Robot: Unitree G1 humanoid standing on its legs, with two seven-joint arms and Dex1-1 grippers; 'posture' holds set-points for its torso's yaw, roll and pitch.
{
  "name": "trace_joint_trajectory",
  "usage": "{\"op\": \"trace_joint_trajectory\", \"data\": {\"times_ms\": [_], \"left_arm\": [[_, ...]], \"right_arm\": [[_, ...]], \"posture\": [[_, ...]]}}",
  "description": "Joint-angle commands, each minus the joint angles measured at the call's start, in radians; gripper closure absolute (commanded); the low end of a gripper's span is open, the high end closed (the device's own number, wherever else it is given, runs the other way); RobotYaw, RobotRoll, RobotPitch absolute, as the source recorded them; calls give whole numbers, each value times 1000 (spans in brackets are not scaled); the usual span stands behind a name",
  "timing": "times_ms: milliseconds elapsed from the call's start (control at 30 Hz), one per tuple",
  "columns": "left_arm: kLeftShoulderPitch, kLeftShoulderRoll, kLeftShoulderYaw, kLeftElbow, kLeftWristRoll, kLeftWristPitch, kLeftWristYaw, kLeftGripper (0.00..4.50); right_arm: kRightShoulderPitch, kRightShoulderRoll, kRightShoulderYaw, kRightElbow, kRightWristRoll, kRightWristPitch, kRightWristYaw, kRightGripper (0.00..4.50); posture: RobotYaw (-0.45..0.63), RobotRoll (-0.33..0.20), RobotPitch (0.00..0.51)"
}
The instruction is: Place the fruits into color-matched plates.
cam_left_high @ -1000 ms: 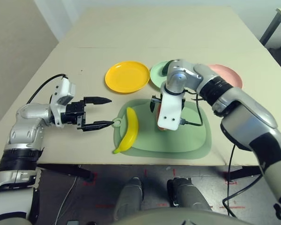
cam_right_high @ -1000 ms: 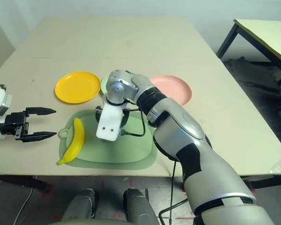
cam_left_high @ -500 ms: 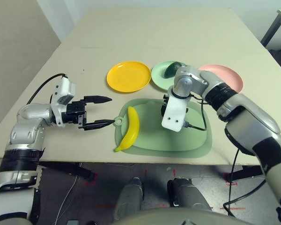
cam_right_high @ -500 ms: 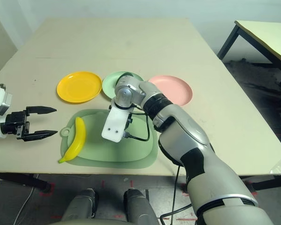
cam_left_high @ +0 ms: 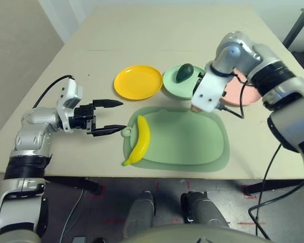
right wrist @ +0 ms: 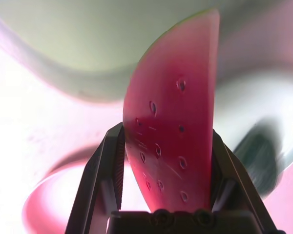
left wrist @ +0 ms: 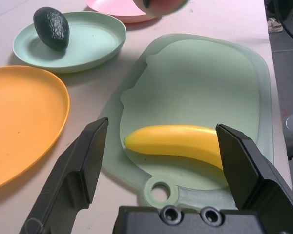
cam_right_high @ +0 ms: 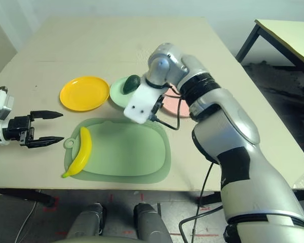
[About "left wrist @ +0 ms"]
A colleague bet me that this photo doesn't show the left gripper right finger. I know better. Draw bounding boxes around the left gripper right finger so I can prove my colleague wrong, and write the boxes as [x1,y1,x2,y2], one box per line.
[215,123,293,234]

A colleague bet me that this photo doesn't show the thick black floor cable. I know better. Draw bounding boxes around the thick black floor cable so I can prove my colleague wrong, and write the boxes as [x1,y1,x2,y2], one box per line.
[274,0,293,47]

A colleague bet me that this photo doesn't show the toy watermelon slice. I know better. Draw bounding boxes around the toy watermelon slice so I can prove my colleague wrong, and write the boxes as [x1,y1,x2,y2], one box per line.
[133,0,190,17]

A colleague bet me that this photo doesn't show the yellow plastic plate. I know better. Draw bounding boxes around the yellow plastic plate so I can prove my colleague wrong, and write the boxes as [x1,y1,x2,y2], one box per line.
[0,65,71,193]

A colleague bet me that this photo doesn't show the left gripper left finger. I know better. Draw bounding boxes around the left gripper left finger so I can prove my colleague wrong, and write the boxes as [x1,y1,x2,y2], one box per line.
[19,117,110,234]

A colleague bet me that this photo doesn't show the yellow toy banana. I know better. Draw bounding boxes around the yellow toy banana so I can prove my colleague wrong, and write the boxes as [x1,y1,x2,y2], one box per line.
[124,124,227,171]

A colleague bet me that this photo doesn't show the bystander leg dark trousers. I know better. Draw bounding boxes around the bystander leg dark trousers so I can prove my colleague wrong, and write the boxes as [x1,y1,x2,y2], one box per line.
[265,0,278,19]

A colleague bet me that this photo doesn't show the pink plastic plate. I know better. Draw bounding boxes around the pink plastic plate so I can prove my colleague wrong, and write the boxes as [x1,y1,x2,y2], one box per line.
[85,0,159,24]

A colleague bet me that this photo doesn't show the dark green toy avocado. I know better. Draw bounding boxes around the dark green toy avocado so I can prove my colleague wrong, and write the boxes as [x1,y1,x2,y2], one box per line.
[33,7,70,52]

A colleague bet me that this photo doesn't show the mint green plastic plate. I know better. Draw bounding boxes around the mint green plastic plate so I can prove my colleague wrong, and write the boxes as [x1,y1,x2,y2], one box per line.
[12,11,127,74]

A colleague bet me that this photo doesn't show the green cutting board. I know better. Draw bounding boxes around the green cutting board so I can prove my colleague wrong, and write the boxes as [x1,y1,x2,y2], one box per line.
[97,33,275,213]

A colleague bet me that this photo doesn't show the white sneaker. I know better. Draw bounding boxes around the white sneaker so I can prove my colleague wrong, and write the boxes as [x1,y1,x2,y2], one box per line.
[267,17,283,33]

